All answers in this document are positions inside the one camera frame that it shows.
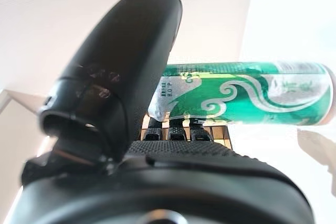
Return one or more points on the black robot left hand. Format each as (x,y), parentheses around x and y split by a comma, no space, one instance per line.
(118,64)

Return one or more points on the dark green swirl drink can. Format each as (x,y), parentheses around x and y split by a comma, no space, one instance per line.
(236,95)

